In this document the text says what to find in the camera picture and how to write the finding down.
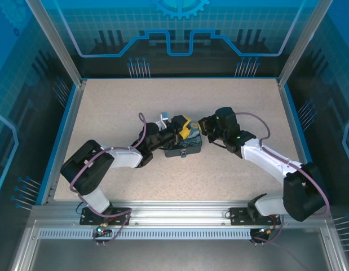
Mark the starry night tin box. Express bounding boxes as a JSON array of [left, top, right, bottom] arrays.
[[162, 120, 205, 159]]

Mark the aluminium side rail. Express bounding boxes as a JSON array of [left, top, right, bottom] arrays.
[[41, 79, 88, 206]]

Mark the aluminium cross rail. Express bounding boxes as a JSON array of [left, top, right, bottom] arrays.
[[30, 200, 333, 227]]

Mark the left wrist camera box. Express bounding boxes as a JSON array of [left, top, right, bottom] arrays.
[[158, 111, 171, 128]]

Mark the aluminium frame post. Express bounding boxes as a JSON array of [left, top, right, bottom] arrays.
[[25, 0, 88, 89], [276, 0, 334, 89]]

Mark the blue table edge strip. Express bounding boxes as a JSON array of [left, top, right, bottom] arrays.
[[35, 83, 79, 206], [280, 83, 326, 206], [78, 76, 279, 81]]

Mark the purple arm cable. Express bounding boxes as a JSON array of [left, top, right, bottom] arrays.
[[70, 112, 149, 247], [235, 112, 330, 246]]

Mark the metal lower tray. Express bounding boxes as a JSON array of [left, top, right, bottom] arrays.
[[10, 218, 346, 271]]

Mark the slotted grey cable duct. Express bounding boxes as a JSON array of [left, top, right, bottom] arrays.
[[37, 229, 259, 241]]

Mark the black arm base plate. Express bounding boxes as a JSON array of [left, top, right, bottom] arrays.
[[79, 207, 132, 226], [229, 207, 281, 226]]

